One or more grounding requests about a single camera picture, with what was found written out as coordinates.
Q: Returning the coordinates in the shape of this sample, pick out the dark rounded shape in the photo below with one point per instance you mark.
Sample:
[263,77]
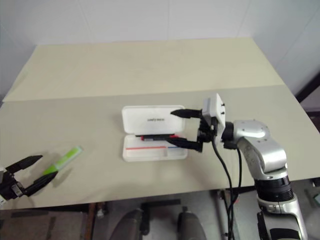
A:
[132,225]
[191,225]

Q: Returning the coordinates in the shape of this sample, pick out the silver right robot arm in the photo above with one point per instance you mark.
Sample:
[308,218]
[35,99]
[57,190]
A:
[265,147]

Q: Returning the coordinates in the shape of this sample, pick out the green marker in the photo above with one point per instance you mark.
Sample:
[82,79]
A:
[65,158]

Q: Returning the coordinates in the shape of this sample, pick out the red marker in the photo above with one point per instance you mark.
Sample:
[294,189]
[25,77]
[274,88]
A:
[155,137]

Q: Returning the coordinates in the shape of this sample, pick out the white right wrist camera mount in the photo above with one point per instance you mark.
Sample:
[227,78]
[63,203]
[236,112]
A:
[214,107]

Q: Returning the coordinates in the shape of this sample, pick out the rusty metal table leg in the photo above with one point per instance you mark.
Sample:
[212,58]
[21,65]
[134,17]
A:
[91,222]

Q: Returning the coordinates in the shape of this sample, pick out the white plastic pencil case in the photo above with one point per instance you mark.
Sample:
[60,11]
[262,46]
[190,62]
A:
[152,122]

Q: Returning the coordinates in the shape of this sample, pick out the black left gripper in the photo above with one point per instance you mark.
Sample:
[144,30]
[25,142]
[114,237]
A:
[10,186]

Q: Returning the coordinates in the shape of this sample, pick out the dark metal frame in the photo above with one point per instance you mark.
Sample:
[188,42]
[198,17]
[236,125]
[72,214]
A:
[308,92]

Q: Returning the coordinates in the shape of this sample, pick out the black metal table bracket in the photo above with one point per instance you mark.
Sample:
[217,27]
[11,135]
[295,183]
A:
[160,203]

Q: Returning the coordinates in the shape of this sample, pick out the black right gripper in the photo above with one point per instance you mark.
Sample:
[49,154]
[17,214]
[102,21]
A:
[206,132]

